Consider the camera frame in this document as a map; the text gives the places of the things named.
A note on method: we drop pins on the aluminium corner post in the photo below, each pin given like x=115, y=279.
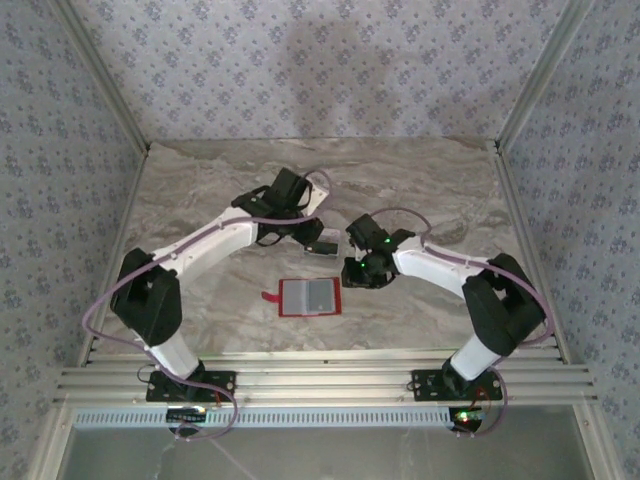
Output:
x=540, y=85
x=107, y=85

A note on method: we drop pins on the aluminium side rail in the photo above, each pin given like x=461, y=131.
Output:
x=125, y=210
x=520, y=215

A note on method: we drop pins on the small circuit board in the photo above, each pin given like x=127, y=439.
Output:
x=469, y=416
x=186, y=414

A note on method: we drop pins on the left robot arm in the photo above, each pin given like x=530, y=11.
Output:
x=150, y=305

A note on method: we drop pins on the red card holder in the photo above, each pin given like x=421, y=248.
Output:
x=295, y=300

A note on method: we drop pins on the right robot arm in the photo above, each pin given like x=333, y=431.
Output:
x=505, y=310

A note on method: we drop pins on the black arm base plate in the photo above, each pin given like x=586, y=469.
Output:
x=430, y=387
x=220, y=387

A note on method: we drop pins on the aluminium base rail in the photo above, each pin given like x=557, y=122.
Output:
x=325, y=380

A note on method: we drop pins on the silver credit card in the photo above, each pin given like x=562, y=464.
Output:
x=327, y=247

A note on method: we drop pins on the clear acrylic tray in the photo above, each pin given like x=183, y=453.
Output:
x=332, y=252

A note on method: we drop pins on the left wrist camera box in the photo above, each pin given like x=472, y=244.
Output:
x=320, y=192

